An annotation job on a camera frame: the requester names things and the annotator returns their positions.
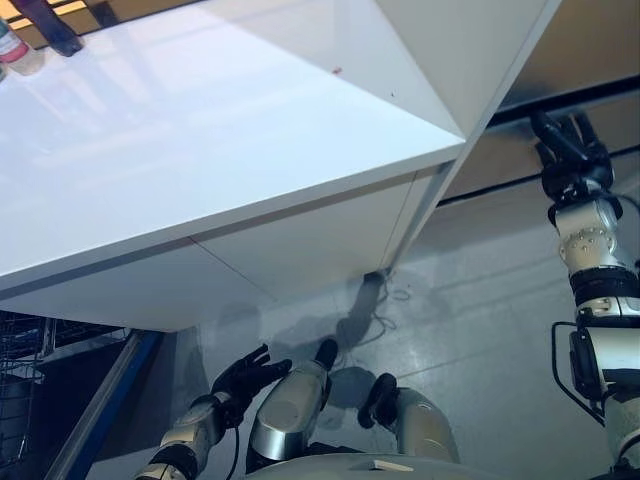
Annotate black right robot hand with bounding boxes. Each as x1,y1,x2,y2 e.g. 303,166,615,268
529,110,616,204

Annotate thin floor cable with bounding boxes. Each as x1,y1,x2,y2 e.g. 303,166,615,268
343,268,412,352

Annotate black robot foot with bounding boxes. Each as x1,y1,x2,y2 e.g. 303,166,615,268
313,338,341,372
356,372,399,429

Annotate black left robot foot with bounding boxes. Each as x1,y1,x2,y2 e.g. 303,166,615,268
313,338,341,372

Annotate orange lit window panel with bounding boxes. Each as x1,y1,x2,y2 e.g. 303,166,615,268
0,0,132,50

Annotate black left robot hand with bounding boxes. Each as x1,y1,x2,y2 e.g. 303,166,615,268
209,343,294,426

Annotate dark purple tall object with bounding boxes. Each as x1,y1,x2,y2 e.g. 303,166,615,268
9,0,85,58

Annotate grey metal bowl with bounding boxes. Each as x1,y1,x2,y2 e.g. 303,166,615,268
248,359,334,462

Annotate clear bottle red label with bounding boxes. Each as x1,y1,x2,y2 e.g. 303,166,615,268
0,4,47,77

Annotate blue edged metal rail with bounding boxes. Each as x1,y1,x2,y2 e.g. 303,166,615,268
42,327,167,480

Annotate black right robot foot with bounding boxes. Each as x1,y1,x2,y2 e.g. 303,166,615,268
356,372,399,429

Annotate silver right robot leg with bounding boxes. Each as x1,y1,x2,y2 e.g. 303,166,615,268
389,387,462,464

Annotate black wire rack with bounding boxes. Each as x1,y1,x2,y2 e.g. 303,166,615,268
0,309,127,480

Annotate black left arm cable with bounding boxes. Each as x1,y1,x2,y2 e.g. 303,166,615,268
226,419,251,480

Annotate stainless steel fridge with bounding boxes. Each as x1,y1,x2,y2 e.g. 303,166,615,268
433,0,640,237

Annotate silver robot torso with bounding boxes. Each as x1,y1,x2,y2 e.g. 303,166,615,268
244,439,469,480

